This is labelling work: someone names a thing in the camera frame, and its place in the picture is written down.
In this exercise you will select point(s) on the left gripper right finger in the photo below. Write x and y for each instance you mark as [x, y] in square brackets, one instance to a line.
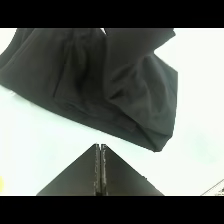
[123, 176]

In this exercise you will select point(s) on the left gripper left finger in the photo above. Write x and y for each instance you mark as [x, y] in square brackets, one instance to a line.
[78, 176]

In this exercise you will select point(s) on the black garment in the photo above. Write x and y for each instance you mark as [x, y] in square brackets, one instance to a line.
[100, 80]

